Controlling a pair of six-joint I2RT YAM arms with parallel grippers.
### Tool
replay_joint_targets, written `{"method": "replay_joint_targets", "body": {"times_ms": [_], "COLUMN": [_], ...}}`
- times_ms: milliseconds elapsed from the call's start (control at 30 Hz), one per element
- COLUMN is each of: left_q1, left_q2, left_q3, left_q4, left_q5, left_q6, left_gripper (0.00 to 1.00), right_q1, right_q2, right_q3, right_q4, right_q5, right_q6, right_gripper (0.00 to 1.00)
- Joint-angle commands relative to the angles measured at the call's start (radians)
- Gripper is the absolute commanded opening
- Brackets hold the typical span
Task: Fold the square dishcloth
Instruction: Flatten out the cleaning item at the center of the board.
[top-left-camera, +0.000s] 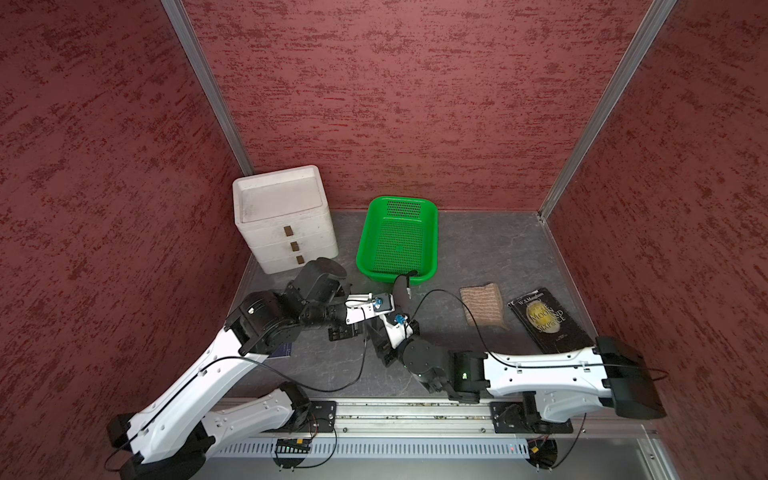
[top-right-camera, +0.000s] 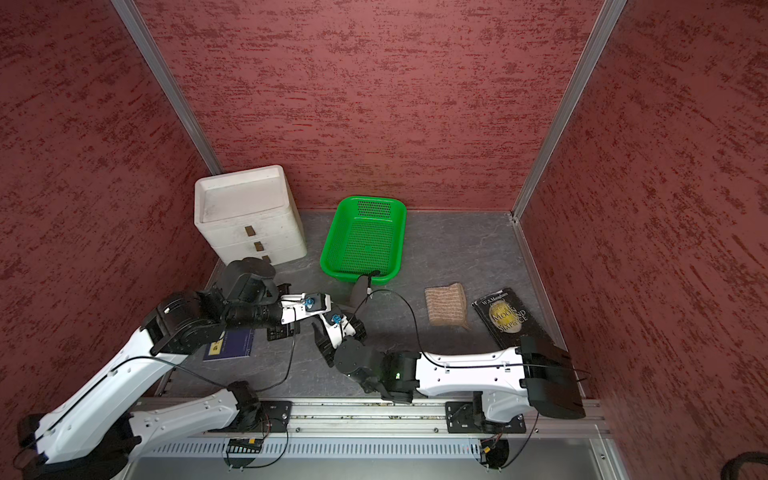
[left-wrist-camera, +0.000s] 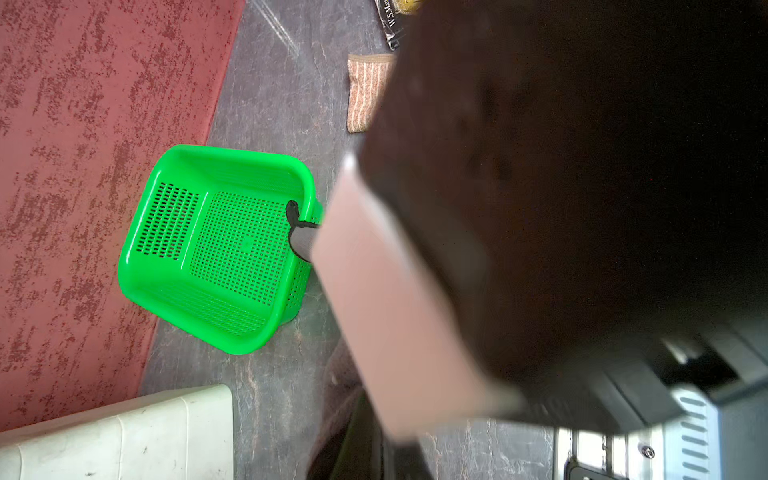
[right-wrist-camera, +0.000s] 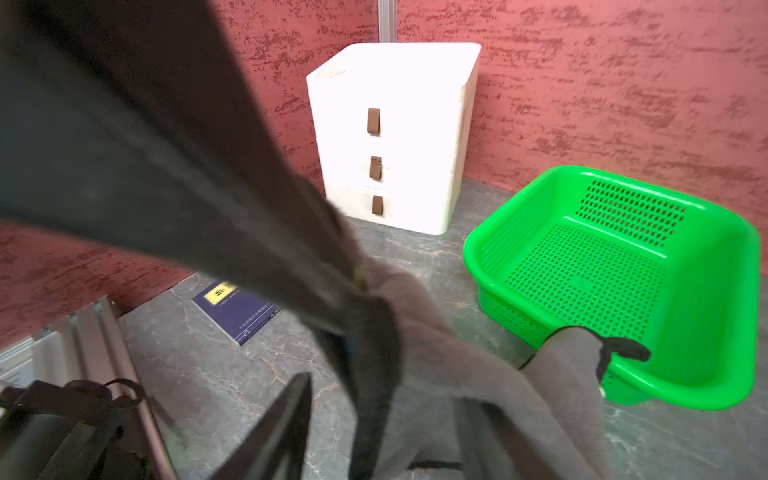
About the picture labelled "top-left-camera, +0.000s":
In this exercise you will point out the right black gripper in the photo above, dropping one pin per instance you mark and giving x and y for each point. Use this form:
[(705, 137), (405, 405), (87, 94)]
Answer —
[(382, 344)]

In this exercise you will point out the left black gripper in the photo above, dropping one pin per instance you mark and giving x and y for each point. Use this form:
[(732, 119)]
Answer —
[(343, 330)]

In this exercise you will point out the brown striped dishcloth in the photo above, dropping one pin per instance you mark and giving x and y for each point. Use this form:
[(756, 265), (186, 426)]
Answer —
[(484, 306)]

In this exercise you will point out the grey blue cloth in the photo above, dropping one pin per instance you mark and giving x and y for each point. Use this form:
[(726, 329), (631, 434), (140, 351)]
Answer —
[(401, 294)]

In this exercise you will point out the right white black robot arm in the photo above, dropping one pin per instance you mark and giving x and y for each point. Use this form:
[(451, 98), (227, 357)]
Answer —
[(608, 374)]

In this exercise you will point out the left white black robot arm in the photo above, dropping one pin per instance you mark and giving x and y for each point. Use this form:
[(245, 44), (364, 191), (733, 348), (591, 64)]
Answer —
[(177, 433)]

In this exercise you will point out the blue book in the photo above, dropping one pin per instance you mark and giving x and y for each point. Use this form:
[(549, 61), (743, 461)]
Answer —
[(282, 352)]

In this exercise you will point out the green plastic basket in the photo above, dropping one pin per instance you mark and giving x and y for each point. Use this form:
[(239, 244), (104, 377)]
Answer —
[(399, 236)]

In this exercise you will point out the white three-drawer cabinet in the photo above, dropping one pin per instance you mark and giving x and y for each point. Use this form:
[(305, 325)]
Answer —
[(284, 218)]

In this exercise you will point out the black gold book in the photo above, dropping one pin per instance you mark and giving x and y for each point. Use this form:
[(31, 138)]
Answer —
[(550, 325)]

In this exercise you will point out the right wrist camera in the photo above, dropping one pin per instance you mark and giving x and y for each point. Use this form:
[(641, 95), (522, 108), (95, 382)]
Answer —
[(398, 328)]

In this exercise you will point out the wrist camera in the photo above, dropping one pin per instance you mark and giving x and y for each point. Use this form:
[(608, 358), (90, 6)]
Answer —
[(398, 328), (377, 303)]

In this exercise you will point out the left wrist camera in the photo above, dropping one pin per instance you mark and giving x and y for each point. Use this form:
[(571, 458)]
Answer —
[(377, 303)]

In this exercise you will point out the aluminium rail frame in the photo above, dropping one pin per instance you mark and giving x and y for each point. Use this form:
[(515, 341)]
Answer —
[(420, 438)]

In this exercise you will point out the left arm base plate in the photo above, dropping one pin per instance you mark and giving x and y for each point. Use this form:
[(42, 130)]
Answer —
[(318, 418)]

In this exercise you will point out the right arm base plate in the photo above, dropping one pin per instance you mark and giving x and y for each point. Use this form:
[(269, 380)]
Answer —
[(516, 418)]

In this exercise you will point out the left metal corner post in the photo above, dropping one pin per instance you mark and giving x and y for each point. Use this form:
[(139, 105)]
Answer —
[(184, 30)]

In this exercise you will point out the metal corner post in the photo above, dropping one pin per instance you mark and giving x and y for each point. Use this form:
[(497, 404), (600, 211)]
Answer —
[(184, 30), (647, 31)]

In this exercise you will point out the right metal corner post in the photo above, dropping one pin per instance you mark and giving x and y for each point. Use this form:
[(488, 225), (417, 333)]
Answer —
[(647, 31)]

